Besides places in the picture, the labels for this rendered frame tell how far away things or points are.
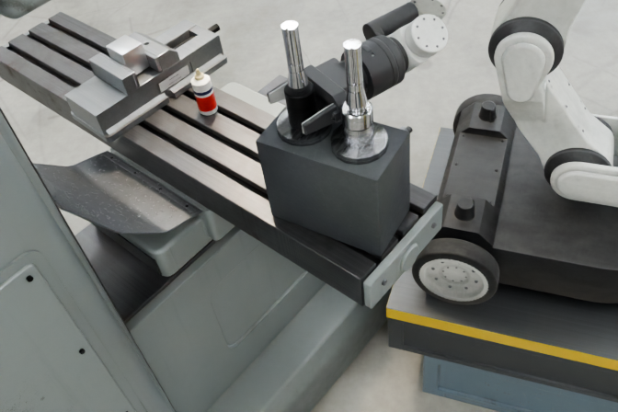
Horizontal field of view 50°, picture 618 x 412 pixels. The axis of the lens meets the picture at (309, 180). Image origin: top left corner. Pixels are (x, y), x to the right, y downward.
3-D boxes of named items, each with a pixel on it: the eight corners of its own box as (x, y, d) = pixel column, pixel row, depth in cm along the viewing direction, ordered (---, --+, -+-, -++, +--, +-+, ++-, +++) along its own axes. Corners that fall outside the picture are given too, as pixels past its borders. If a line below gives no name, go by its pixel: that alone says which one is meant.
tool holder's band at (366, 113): (372, 121, 96) (372, 117, 95) (340, 123, 97) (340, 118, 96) (372, 101, 99) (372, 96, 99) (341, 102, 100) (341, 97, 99)
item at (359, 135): (374, 148, 100) (372, 121, 96) (343, 149, 100) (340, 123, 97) (373, 127, 103) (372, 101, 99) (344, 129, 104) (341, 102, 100)
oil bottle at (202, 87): (209, 101, 144) (198, 61, 137) (222, 108, 142) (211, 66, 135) (196, 111, 143) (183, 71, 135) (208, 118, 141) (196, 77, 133)
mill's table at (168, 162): (67, 32, 186) (57, 8, 180) (446, 227, 123) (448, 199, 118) (-4, 75, 175) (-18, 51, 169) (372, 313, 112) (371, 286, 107)
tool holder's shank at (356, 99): (367, 113, 96) (363, 50, 88) (346, 114, 96) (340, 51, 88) (367, 99, 98) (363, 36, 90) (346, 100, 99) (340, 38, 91)
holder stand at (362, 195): (304, 172, 126) (291, 90, 112) (410, 209, 117) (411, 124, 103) (271, 215, 119) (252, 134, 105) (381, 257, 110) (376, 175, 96)
